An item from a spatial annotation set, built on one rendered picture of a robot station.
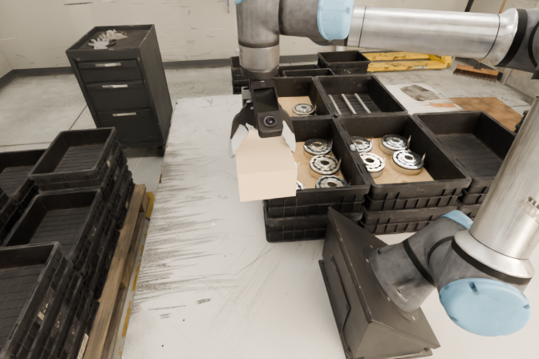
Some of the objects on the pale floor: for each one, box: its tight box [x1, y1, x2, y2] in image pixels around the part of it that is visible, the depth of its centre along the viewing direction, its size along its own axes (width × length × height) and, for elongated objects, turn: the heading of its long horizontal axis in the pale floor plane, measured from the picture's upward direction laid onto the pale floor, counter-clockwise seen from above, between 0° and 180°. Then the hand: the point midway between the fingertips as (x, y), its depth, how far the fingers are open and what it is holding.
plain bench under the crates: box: [120, 83, 539, 359], centre depth 146 cm, size 160×160×70 cm
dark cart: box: [65, 24, 173, 155], centre depth 239 cm, size 60×45×90 cm
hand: (262, 156), depth 67 cm, fingers closed on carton, 14 cm apart
